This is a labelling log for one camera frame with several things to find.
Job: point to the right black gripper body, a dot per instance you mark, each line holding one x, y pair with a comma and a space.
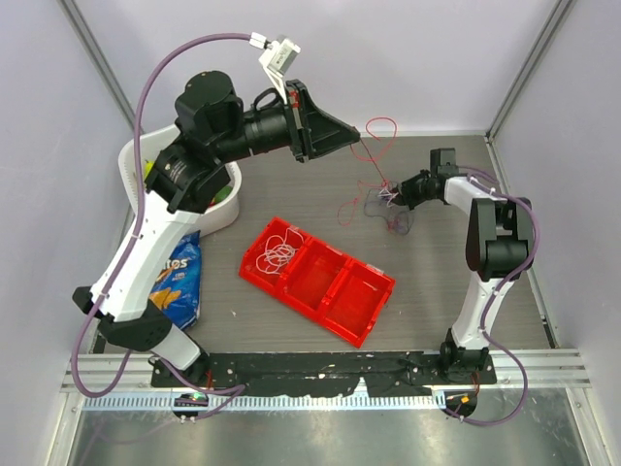
415, 191

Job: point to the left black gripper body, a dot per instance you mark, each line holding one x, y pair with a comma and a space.
302, 140

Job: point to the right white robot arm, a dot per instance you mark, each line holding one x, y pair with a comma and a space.
501, 242

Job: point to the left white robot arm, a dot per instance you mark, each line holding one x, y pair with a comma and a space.
214, 130

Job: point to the green lime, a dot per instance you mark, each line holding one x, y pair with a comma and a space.
222, 194

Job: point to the white plastic basket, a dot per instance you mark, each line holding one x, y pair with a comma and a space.
216, 217

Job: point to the red three-compartment tray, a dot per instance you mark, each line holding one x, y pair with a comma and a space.
327, 286

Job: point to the green pear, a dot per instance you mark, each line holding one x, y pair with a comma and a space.
147, 168

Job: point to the blue Doritos chip bag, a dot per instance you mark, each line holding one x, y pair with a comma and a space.
176, 291

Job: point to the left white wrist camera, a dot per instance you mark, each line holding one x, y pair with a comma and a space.
276, 58

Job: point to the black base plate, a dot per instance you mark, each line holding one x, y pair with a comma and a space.
330, 374

